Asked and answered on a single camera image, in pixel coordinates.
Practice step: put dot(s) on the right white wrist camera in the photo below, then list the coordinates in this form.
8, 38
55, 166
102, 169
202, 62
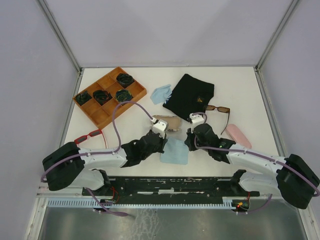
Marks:
197, 118

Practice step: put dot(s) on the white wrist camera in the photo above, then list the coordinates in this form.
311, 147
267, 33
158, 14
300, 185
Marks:
159, 127
197, 118

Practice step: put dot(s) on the aluminium frame post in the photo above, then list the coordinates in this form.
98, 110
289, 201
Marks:
58, 33
277, 33

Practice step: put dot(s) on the brown sunglasses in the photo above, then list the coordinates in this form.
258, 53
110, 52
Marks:
221, 109

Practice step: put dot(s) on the right aluminium frame post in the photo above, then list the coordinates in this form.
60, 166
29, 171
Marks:
277, 33

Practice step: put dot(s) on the crumpled light blue cloth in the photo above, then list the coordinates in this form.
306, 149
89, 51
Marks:
161, 94

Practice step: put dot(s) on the left aluminium frame post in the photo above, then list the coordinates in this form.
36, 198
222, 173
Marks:
58, 33

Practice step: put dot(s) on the wooden compartment tray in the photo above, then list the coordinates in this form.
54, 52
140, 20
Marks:
101, 116

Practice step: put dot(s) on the red sunglasses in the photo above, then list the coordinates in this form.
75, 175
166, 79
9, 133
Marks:
91, 134

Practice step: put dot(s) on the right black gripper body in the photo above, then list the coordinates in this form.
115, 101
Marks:
191, 141

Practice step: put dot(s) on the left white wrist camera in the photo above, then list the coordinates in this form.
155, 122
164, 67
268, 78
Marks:
159, 127

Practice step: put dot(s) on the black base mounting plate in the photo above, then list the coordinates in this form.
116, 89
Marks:
122, 186

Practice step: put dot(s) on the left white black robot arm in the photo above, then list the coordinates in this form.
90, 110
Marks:
71, 165

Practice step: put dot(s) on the pink glasses case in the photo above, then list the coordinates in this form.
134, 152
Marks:
237, 135

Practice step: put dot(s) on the rolled black belt middle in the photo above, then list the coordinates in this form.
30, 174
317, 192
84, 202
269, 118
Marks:
102, 96

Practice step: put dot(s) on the marble pattern glasses case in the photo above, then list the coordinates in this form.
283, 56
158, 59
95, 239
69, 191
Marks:
174, 123

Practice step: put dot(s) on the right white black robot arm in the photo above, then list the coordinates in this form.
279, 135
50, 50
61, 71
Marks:
290, 176

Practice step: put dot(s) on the rolled green black belt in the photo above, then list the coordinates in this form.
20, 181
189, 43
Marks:
83, 97

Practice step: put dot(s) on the black folded cloth pouch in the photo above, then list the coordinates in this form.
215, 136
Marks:
189, 96

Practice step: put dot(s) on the light blue cleaning cloth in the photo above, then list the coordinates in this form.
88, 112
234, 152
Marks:
175, 152

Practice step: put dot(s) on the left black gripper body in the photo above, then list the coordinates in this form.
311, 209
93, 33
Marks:
159, 148

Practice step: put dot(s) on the rolled blue yellow belt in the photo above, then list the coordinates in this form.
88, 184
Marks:
123, 95

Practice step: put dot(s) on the white slotted cable duct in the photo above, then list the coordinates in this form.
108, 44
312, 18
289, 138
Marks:
164, 201

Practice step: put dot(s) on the rolled black belt top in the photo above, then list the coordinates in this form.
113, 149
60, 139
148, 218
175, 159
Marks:
124, 79

